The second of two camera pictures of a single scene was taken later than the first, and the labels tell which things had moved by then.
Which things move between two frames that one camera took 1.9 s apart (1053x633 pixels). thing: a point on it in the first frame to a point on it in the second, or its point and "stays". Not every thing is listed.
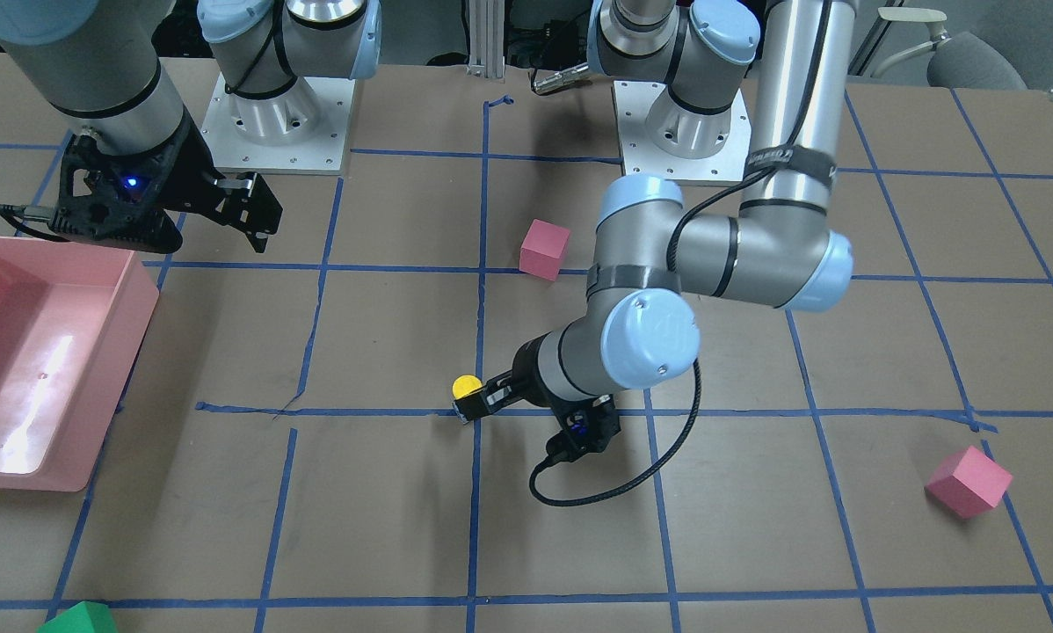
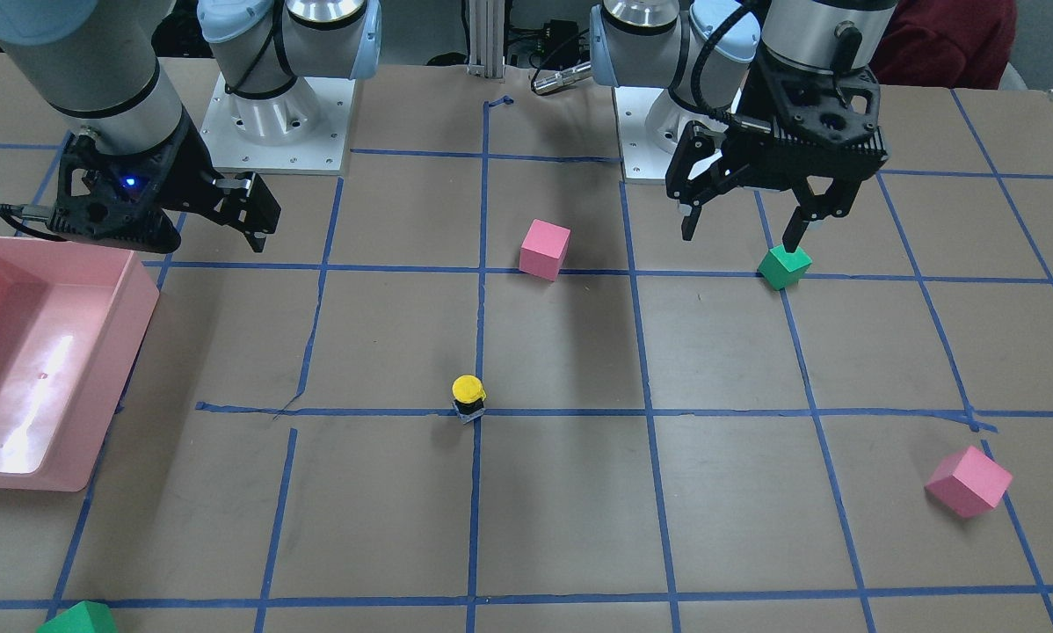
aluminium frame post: x=486 y=25 stays
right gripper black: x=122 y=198 stays
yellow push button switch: x=461 y=385 stays
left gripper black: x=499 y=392 to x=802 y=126
